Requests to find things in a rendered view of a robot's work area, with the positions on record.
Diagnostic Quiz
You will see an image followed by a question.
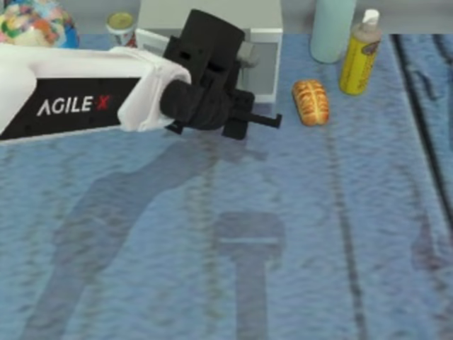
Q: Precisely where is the white can with yellow lid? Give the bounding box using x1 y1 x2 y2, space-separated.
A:
105 13 138 47

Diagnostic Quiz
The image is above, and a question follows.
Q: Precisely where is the white microwave box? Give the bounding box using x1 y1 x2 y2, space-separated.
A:
135 0 284 104

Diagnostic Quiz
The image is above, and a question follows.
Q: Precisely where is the braided golden bread loaf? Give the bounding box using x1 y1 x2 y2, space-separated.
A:
291 79 331 127

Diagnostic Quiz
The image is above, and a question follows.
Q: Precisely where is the yellow bottle with white cap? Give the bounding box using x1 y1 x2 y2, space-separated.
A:
338 9 384 96

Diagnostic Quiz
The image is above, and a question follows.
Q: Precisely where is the pale blue cylindrical bottle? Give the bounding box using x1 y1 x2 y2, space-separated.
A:
310 0 357 65

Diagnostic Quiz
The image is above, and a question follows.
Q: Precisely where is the colourful patterned globe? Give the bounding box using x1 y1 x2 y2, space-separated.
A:
0 0 80 50

